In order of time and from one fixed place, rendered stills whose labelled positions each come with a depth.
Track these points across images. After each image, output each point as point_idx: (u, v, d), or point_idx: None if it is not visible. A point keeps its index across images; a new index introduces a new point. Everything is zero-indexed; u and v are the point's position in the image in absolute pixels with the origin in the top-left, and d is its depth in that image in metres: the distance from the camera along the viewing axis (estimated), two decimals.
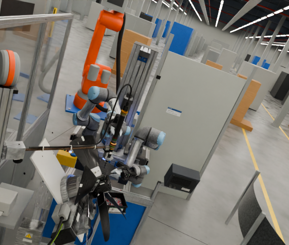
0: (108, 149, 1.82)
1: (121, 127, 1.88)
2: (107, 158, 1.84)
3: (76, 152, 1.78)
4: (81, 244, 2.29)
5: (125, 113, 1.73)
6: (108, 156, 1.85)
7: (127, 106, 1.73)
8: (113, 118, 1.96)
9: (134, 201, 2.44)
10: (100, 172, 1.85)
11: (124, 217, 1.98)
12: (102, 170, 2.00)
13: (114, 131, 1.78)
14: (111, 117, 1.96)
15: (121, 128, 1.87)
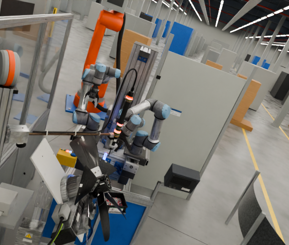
0: (113, 136, 1.78)
1: (98, 96, 2.22)
2: (111, 146, 1.81)
3: (76, 152, 1.78)
4: (81, 244, 2.29)
5: (130, 99, 1.70)
6: (112, 143, 1.81)
7: (132, 91, 1.69)
8: (95, 82, 2.17)
9: (134, 201, 2.44)
10: (100, 172, 1.85)
11: (124, 217, 1.98)
12: (102, 170, 2.00)
13: (85, 102, 2.24)
14: (94, 81, 2.17)
15: (97, 97, 2.23)
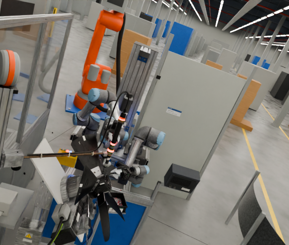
0: (106, 155, 1.83)
1: (119, 133, 1.90)
2: (105, 164, 1.86)
3: None
4: (81, 244, 2.29)
5: (122, 120, 1.75)
6: (106, 162, 1.87)
7: (125, 113, 1.74)
8: (111, 124, 1.98)
9: (134, 201, 2.44)
10: None
11: (109, 230, 1.60)
12: (109, 197, 1.96)
13: (112, 137, 1.80)
14: (110, 123, 1.98)
15: (119, 134, 1.88)
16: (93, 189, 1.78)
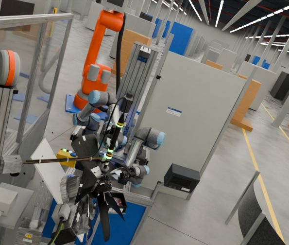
0: (104, 160, 1.85)
1: (117, 138, 1.92)
2: (103, 169, 1.87)
3: None
4: (81, 244, 2.29)
5: (120, 126, 1.76)
6: (104, 166, 1.88)
7: (123, 118, 1.76)
8: (110, 129, 1.99)
9: (134, 201, 2.44)
10: None
11: (109, 230, 1.60)
12: (109, 197, 1.96)
13: (110, 143, 1.82)
14: (108, 128, 1.99)
15: (117, 139, 1.90)
16: (93, 189, 1.78)
